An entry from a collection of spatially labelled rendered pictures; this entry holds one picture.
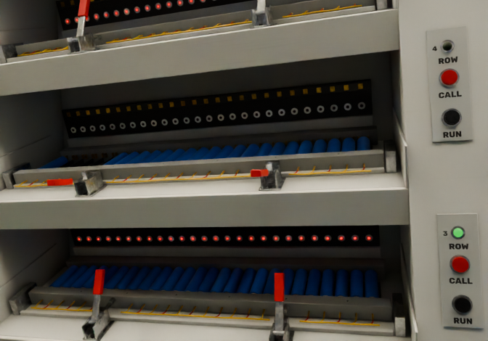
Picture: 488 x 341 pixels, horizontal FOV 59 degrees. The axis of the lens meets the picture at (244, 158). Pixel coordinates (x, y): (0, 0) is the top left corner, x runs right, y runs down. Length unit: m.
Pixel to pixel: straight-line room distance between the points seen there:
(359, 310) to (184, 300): 0.24
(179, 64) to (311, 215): 0.26
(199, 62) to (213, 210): 0.19
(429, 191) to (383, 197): 0.05
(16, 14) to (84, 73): 0.25
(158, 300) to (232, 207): 0.21
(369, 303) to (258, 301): 0.15
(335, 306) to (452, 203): 0.21
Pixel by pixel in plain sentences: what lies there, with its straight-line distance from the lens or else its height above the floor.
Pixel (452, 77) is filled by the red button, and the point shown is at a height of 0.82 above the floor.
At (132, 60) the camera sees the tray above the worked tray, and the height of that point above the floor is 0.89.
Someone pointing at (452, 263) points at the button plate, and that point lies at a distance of 0.53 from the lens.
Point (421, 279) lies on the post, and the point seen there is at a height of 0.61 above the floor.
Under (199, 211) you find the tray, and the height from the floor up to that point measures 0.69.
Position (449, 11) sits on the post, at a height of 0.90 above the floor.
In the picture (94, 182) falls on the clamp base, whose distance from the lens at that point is 0.65.
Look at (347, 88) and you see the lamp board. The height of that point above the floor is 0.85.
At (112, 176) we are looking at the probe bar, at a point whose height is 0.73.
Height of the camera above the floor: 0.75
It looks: level
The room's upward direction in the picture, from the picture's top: 3 degrees counter-clockwise
